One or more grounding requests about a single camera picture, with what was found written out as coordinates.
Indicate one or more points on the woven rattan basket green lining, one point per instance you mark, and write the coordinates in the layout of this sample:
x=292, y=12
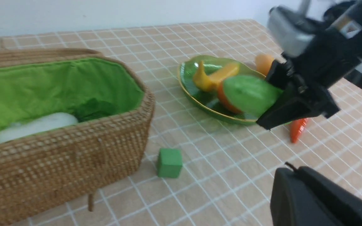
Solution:
x=47, y=169

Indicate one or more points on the yellow banana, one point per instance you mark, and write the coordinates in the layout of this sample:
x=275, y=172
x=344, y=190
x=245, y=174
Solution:
x=209, y=83

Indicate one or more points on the green glass leaf plate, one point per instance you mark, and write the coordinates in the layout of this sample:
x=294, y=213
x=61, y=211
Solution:
x=208, y=102

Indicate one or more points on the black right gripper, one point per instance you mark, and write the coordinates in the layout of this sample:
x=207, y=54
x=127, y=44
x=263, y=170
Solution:
x=335, y=51

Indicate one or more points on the orange carrot green top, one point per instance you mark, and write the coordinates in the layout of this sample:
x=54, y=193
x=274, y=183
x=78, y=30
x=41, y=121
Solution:
x=296, y=129

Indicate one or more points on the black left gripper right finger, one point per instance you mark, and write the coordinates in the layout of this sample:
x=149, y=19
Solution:
x=343, y=205

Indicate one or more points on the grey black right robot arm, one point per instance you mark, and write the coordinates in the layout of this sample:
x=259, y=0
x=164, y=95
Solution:
x=317, y=56

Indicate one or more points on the orange persimmon green calyx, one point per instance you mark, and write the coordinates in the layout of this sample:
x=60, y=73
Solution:
x=224, y=101

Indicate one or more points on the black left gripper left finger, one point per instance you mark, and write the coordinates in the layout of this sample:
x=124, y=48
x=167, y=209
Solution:
x=293, y=204

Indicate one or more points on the orange yellow mango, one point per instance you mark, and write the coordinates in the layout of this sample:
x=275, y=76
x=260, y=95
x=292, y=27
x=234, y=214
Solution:
x=263, y=63

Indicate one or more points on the white radish green leaves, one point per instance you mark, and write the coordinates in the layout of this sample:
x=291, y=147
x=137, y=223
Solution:
x=91, y=110

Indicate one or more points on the light green chayote gourd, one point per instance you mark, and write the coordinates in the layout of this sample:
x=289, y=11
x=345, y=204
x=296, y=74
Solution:
x=250, y=94

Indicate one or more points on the green foam cube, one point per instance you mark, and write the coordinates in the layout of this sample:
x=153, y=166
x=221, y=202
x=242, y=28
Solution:
x=169, y=163

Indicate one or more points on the checkered beige tablecloth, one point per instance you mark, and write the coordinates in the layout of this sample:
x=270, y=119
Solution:
x=227, y=173

